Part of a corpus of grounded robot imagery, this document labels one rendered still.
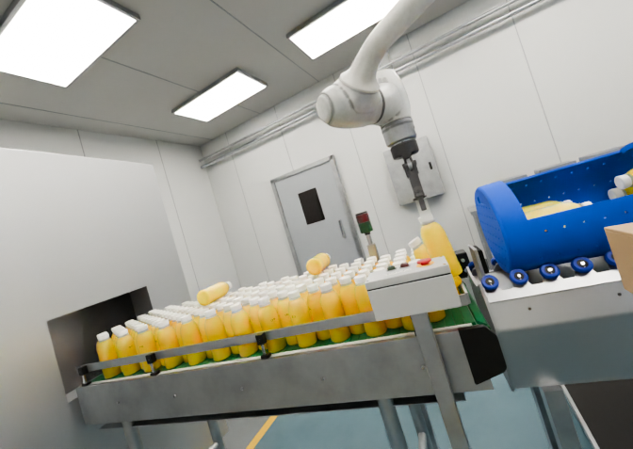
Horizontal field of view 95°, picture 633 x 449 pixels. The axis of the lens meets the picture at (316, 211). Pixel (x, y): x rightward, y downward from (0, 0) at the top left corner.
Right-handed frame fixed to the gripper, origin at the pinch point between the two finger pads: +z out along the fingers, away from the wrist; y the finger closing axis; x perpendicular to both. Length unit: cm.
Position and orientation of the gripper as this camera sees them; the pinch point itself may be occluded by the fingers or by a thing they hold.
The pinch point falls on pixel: (424, 210)
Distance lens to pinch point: 88.2
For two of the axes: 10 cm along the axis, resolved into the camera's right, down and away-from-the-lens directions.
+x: -9.0, 2.9, 3.2
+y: 3.1, -0.6, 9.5
